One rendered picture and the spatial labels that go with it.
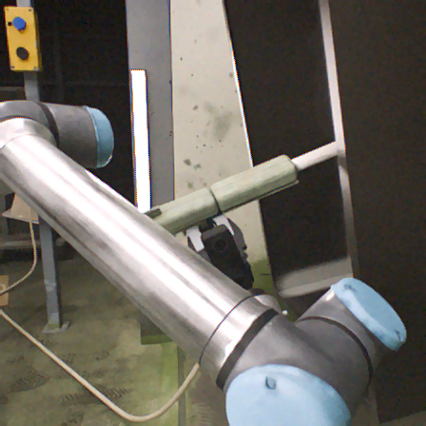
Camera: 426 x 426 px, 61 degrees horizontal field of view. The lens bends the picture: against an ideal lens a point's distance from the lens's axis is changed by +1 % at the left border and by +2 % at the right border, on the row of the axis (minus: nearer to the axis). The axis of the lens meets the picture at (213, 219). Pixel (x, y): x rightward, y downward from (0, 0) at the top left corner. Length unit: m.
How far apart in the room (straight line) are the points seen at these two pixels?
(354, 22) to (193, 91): 1.12
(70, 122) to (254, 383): 0.53
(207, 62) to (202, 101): 0.16
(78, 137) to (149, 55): 1.04
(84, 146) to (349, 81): 0.45
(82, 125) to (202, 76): 1.04
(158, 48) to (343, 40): 1.18
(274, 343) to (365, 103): 0.40
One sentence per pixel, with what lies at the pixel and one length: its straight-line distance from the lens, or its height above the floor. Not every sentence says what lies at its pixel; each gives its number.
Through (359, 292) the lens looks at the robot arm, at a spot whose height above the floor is 0.79.
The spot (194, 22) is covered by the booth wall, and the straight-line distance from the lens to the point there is 1.72.
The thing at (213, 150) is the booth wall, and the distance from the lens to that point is 1.64.
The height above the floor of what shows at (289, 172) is 0.91.
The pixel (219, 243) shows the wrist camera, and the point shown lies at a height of 0.81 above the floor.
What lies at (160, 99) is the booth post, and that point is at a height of 1.16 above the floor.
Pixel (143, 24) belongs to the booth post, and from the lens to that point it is 1.71.
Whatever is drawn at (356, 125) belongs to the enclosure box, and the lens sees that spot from 0.59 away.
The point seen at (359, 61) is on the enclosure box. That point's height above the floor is 1.07.
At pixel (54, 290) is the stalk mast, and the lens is 2.07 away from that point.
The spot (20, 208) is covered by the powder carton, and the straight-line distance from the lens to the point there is 3.33.
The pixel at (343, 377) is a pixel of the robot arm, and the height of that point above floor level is 0.76.
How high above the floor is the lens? 0.95
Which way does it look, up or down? 11 degrees down
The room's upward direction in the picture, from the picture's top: straight up
